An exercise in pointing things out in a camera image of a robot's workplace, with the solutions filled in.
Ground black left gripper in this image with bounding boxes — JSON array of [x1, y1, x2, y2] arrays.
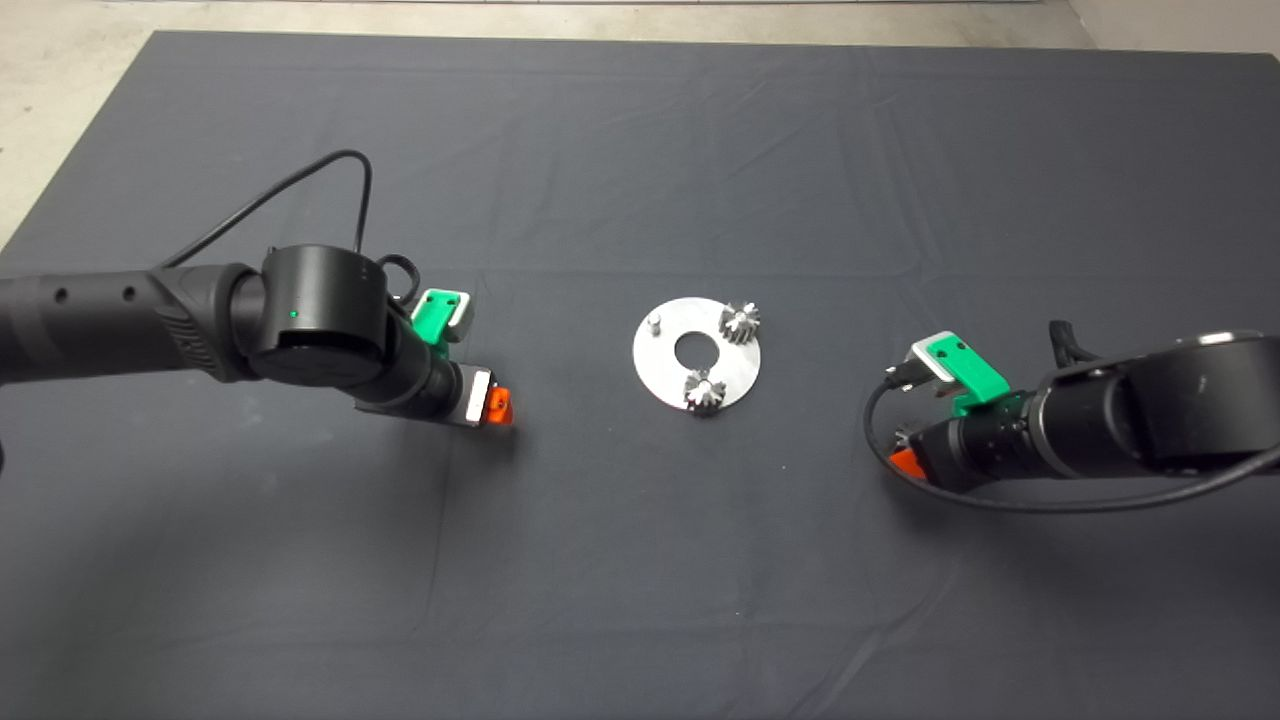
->
[[355, 322, 514, 429]]

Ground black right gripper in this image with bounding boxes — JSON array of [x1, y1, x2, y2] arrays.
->
[[890, 393, 1046, 492]]

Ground small steel gear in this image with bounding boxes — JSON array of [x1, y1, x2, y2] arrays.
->
[[682, 368, 727, 415], [719, 301, 762, 346]]

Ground round metal plate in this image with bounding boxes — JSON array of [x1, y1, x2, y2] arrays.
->
[[632, 297, 763, 411]]

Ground dark grey table cloth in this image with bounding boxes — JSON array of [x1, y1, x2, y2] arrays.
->
[[0, 30, 1280, 720]]

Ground silver right camera box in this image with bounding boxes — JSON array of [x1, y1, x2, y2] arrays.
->
[[909, 331, 953, 388]]

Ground black right camera cable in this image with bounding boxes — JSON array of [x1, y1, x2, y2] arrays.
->
[[864, 320, 1280, 515]]

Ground black camera cable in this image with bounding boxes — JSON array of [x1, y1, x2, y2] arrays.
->
[[160, 150, 423, 306], [864, 320, 1280, 515]]

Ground green right camera mount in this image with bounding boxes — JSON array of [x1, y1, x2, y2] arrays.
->
[[924, 335, 1010, 418]]

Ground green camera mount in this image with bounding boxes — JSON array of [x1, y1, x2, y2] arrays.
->
[[411, 289, 464, 347], [924, 335, 1010, 418]]

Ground green left camera mount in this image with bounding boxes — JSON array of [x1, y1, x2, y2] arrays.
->
[[411, 289, 464, 347]]

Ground black left camera cable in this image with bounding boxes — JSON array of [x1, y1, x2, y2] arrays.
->
[[160, 150, 423, 306]]

